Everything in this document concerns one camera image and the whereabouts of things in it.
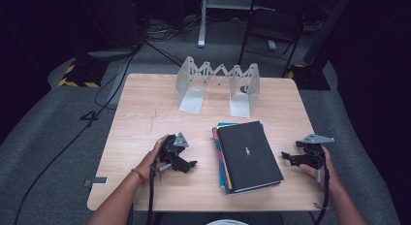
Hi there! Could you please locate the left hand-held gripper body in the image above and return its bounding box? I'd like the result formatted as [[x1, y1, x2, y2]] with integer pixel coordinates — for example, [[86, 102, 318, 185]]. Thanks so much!
[[157, 132, 190, 175]]

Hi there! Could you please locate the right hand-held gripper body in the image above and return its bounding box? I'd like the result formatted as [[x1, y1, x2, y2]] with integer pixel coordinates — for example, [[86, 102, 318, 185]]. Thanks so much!
[[300, 133, 335, 170]]

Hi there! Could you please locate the black hardcover book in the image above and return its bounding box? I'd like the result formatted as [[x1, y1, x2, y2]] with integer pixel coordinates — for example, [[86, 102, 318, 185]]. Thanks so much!
[[216, 120, 285, 194]]

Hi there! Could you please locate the grey metal expandable bookend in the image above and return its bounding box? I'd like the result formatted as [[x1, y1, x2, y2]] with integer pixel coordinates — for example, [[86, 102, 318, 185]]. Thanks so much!
[[174, 55, 261, 118]]

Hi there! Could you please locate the person's right hand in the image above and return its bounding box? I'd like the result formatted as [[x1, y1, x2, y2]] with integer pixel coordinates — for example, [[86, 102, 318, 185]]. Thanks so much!
[[299, 145, 341, 191]]

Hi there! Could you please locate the person's left hand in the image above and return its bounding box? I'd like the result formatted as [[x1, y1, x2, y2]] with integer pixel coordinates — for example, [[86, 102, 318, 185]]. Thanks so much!
[[134, 134, 171, 186]]

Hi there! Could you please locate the black stand base striped tape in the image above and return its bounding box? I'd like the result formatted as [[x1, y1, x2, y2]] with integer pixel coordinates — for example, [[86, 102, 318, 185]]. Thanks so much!
[[57, 58, 110, 89]]

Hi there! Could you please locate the black slanted pole stand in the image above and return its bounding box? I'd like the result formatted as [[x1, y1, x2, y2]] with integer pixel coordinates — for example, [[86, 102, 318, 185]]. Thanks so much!
[[287, 0, 355, 91]]

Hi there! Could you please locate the black folding chair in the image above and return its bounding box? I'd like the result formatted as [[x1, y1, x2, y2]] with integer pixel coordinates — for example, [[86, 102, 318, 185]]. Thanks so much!
[[238, 0, 306, 79]]

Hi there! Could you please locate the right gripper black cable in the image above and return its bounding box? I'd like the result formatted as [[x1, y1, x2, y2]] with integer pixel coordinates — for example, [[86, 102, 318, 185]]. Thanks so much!
[[309, 146, 332, 225]]

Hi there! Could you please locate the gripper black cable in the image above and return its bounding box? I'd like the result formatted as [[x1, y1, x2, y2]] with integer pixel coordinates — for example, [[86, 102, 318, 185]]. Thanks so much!
[[146, 153, 163, 225], [309, 146, 332, 225]]

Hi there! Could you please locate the red bracelet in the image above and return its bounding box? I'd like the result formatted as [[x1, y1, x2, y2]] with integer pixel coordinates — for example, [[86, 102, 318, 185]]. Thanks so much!
[[130, 168, 147, 186]]

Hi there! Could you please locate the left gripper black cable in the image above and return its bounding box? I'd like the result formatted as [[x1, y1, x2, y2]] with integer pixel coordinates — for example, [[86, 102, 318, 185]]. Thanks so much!
[[146, 153, 163, 225]]

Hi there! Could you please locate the short black floor cable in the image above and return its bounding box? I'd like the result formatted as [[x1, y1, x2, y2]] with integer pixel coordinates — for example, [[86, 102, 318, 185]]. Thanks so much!
[[144, 40, 183, 68]]

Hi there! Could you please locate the grey flat base plate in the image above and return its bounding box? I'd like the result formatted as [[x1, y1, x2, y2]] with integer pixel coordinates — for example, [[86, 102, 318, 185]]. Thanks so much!
[[86, 48, 139, 60]]

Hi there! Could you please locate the long black floor cable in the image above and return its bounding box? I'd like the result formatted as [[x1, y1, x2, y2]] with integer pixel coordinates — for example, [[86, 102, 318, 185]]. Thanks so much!
[[13, 51, 139, 225]]

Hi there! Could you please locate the tangle of black cables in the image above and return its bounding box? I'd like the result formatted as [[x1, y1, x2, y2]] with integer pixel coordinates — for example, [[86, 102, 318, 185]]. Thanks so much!
[[142, 16, 203, 44]]

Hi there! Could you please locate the white desk frame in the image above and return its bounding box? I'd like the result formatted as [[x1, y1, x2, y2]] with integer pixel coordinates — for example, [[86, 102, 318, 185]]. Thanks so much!
[[197, 0, 256, 48]]

